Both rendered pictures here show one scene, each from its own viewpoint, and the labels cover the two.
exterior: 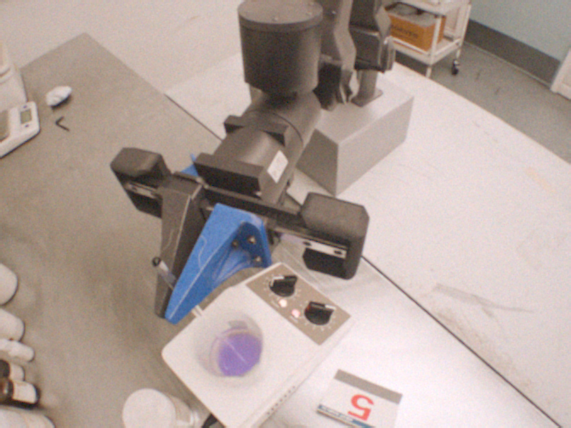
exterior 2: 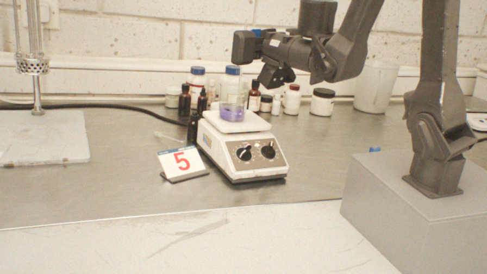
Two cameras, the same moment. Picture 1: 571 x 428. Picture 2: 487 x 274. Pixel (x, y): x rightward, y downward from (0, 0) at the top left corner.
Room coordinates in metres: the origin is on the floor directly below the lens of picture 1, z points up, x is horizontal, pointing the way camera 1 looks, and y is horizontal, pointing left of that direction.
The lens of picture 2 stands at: (0.33, -0.86, 1.31)
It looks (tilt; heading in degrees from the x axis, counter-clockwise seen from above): 21 degrees down; 103
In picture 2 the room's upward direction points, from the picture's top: 7 degrees clockwise
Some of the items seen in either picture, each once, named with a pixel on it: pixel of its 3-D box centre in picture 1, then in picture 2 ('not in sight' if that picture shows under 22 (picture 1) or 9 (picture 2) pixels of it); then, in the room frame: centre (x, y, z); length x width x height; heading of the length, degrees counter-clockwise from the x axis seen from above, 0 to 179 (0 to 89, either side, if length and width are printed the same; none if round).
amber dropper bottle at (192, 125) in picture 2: not in sight; (193, 124); (-0.03, 0.12, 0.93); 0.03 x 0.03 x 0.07
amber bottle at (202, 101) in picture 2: not in sight; (202, 100); (-0.08, 0.32, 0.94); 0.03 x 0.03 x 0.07
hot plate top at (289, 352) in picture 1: (233, 355); (236, 120); (0.09, 0.07, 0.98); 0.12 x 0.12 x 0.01; 42
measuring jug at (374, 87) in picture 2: not in sight; (374, 87); (0.38, 0.66, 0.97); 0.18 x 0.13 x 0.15; 97
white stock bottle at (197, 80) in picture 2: not in sight; (196, 87); (-0.12, 0.37, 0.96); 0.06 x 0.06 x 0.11
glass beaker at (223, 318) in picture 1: (238, 354); (231, 102); (0.08, 0.06, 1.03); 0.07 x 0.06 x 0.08; 37
